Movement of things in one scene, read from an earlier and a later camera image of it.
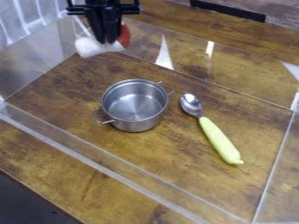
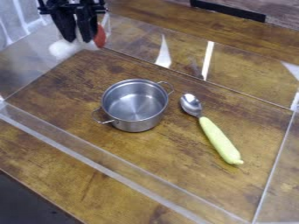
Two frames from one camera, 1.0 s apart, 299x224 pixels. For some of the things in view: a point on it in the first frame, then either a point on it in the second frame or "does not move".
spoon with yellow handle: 191,104 does not move
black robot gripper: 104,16 -> 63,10
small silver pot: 133,104 does not move
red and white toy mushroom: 89,47 -> 63,49
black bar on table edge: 236,13 does not move
